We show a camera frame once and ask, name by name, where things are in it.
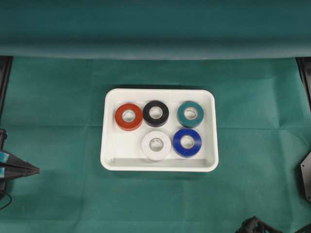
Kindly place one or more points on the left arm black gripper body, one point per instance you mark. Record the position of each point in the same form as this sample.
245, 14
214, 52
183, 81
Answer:
3, 137

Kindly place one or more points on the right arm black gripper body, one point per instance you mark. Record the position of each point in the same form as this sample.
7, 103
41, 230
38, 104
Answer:
254, 225

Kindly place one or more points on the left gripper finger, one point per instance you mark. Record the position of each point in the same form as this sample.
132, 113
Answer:
11, 173
8, 159

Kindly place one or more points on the blue tape roll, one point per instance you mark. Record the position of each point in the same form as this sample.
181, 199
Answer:
187, 142

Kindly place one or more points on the red tape roll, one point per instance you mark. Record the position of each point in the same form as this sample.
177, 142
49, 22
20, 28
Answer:
128, 117

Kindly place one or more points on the white tape roll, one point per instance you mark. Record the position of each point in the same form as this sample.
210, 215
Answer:
156, 145

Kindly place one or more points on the green tape roll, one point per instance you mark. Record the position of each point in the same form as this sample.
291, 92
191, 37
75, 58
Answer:
190, 121

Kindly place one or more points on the black tape roll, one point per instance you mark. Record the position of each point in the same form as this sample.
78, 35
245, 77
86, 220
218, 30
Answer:
155, 122

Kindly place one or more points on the white plastic tray case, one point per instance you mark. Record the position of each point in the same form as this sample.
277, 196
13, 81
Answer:
121, 150

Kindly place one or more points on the black left frame rail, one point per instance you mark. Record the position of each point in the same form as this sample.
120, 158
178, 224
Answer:
5, 68

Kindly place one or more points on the black frame rail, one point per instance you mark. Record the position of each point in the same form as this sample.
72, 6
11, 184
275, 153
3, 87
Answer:
304, 67
5, 68

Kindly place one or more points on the black right frame rail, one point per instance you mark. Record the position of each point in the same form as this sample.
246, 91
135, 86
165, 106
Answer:
304, 67

